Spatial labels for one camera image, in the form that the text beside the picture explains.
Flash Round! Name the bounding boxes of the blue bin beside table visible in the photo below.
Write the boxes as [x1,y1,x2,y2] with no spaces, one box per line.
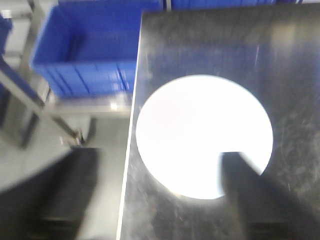
[30,0,164,98]

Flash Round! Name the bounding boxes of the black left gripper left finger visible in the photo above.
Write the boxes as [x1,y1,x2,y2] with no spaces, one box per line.
[0,148,99,240]

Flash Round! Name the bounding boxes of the steel rack frame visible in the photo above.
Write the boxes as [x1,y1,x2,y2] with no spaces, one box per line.
[0,0,132,148]

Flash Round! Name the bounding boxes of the light blue plate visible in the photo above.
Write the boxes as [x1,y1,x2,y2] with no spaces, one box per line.
[135,75,274,200]

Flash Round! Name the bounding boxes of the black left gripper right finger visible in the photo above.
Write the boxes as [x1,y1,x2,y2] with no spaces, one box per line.
[221,152,320,240]

